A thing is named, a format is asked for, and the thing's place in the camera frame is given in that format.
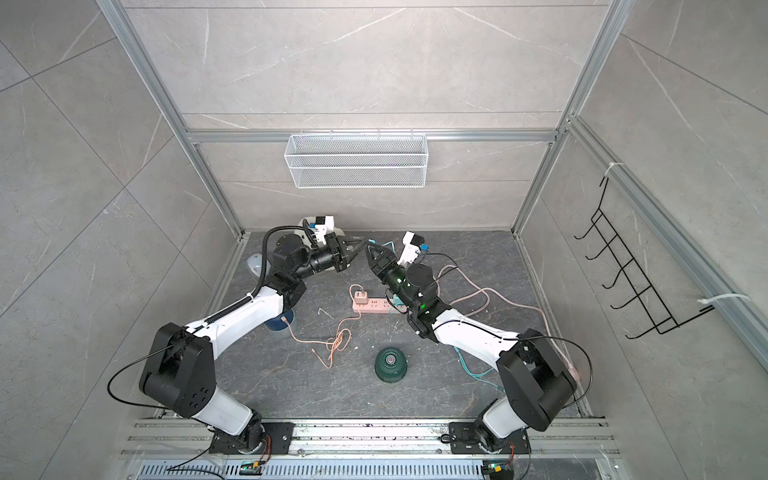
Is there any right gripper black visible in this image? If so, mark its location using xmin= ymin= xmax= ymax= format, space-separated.
xmin=368 ymin=243 xmax=422 ymax=315

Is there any pink usb wall charger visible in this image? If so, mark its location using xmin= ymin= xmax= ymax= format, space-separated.
xmin=353 ymin=290 xmax=369 ymax=305

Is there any teal charging cable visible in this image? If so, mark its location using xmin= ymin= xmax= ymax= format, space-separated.
xmin=367 ymin=239 xmax=511 ymax=397

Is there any pink charging cable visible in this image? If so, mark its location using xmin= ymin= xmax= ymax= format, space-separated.
xmin=280 ymin=284 xmax=366 ymax=370

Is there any blue cordless meat grinder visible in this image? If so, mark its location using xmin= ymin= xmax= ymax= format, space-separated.
xmin=264 ymin=309 xmax=295 ymax=332

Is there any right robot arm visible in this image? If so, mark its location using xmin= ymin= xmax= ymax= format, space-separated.
xmin=366 ymin=243 xmax=577 ymax=453

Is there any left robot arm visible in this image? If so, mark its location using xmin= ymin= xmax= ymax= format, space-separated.
xmin=138 ymin=225 xmax=366 ymax=454

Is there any white plush dog toy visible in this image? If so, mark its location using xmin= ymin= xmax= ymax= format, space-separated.
xmin=303 ymin=215 xmax=345 ymax=241

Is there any pink power strip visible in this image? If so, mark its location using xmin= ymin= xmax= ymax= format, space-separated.
xmin=352 ymin=298 xmax=397 ymax=315

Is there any light blue round gadget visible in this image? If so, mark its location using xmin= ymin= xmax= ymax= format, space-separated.
xmin=246 ymin=253 xmax=269 ymax=278

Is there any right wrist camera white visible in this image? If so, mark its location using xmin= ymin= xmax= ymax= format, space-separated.
xmin=398 ymin=231 xmax=429 ymax=266

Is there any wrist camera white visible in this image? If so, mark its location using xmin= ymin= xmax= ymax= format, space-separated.
xmin=302 ymin=215 xmax=335 ymax=246
xmin=398 ymin=231 xmax=429 ymax=266

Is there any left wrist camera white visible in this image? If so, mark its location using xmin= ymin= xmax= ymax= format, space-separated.
xmin=302 ymin=215 xmax=335 ymax=246

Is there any white wire mesh basket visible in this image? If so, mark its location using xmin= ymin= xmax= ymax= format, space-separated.
xmin=284 ymin=133 xmax=429 ymax=189

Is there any green cordless meat grinder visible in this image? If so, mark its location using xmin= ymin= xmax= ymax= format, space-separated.
xmin=374 ymin=347 xmax=408 ymax=383

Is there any pink power strip cord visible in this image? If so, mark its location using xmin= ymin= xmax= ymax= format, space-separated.
xmin=412 ymin=262 xmax=582 ymax=382

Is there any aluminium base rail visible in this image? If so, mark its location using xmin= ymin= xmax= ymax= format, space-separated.
xmin=115 ymin=417 xmax=630 ymax=479

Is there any black wire hook rack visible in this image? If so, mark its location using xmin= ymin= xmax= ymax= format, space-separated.
xmin=573 ymin=177 xmax=715 ymax=340

